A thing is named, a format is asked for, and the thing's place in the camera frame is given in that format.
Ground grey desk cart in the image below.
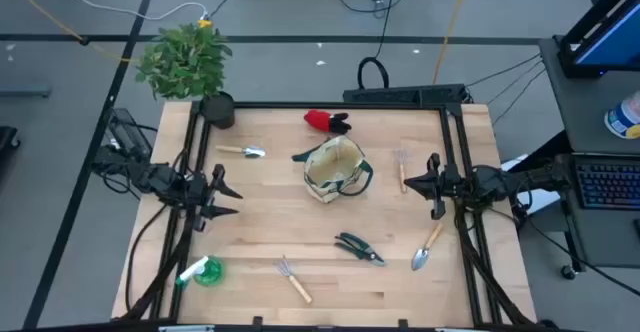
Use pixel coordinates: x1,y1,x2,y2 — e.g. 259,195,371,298
537,36,640,281

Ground green potted plant black pot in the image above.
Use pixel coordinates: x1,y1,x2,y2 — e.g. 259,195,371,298
134,21,237,131

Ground yellow hanging cable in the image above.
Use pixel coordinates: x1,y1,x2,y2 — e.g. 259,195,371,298
432,0,473,86

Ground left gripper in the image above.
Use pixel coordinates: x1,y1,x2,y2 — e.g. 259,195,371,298
187,164,245,233

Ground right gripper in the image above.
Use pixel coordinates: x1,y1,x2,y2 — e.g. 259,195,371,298
403,152,464,222

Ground black looped floor cable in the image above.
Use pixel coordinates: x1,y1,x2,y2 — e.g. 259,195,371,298
356,0,401,91

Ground grey metal base bar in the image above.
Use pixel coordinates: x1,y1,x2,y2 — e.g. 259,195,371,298
0,84,52,99

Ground black aluminium table frame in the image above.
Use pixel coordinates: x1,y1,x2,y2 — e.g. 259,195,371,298
119,100,536,329

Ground black laptop keyboard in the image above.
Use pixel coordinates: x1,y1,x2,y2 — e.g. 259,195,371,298
569,152,640,212

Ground black caster foot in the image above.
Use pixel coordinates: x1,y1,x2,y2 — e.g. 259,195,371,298
0,125,21,154

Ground yellow floor cable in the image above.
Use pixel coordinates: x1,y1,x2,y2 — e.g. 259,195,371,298
0,0,139,64

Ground black computer monitor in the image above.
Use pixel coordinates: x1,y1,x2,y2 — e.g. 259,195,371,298
555,0,640,79

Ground metal scoop wooden handle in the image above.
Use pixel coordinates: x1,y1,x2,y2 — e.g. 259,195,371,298
215,144,267,160

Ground white blue wipes container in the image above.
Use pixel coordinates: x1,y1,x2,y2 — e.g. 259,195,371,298
603,90,640,140

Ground black mesh cable box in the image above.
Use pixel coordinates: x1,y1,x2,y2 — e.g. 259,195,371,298
106,107,153,161

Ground beige green gardening bag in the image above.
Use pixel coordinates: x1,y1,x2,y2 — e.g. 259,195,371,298
291,135,375,205

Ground white paper sheet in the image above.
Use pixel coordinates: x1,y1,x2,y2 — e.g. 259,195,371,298
499,159,562,217

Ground red black gardening gloves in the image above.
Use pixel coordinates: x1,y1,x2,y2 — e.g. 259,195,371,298
303,109,353,136

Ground green spray bottle white head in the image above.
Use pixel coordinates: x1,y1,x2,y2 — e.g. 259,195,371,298
174,255,225,289

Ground green pruning shears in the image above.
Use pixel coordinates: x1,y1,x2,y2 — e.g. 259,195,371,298
333,231,387,268

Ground small hand rake wooden handle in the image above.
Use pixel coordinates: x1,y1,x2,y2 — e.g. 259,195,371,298
273,254,314,305
393,147,410,195

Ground pointed trowel wooden handle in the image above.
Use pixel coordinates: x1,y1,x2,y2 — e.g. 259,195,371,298
410,221,445,272

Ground black power strip box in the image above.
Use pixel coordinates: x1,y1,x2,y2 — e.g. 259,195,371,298
342,83,471,107

